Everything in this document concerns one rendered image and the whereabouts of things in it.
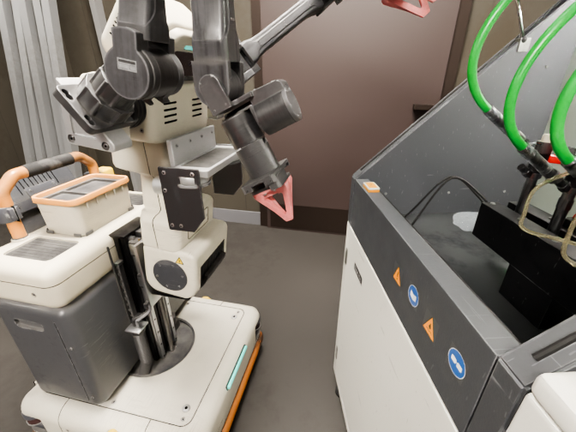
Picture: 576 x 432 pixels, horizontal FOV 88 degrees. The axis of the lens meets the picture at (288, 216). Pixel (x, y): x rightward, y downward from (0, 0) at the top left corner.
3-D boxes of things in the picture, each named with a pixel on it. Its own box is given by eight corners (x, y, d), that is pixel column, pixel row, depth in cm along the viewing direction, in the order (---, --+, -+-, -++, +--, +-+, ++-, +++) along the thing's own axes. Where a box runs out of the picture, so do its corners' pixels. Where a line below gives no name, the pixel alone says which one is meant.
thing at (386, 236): (350, 225, 96) (355, 178, 89) (363, 225, 96) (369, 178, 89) (460, 438, 40) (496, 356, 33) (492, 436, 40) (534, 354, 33)
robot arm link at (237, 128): (225, 116, 53) (212, 120, 48) (258, 97, 50) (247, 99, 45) (244, 151, 55) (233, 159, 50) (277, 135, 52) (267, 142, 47)
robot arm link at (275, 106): (219, 80, 52) (194, 81, 44) (275, 45, 48) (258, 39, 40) (251, 143, 56) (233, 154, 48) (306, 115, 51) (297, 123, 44)
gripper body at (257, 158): (291, 166, 56) (273, 129, 54) (278, 183, 47) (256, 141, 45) (262, 179, 59) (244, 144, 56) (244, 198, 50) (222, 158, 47)
